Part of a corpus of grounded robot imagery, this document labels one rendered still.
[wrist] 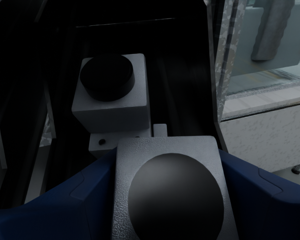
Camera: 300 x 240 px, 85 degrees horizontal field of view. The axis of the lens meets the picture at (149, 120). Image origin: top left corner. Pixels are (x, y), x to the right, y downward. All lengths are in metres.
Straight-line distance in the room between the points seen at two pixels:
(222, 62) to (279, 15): 0.82
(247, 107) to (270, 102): 0.14
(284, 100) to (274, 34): 0.34
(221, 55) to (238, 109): 0.77
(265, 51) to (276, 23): 0.12
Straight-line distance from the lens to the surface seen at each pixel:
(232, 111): 0.91
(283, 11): 1.01
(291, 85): 1.29
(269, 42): 1.02
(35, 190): 0.27
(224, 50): 0.18
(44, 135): 0.19
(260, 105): 1.02
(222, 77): 0.19
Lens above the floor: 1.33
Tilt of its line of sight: 35 degrees down
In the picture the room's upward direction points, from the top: 5 degrees counter-clockwise
